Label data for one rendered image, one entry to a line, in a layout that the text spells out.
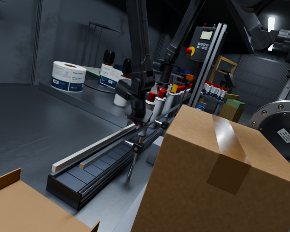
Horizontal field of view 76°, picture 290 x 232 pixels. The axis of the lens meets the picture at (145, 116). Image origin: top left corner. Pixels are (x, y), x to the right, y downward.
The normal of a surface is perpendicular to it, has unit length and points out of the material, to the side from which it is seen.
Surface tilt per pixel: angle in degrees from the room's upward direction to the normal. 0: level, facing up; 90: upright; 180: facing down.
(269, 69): 90
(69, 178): 0
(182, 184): 90
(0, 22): 90
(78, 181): 0
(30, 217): 0
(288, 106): 90
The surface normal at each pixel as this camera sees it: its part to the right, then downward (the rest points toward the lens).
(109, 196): 0.28, -0.91
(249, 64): -0.55, 0.11
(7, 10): 0.79, 0.40
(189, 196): -0.29, 0.22
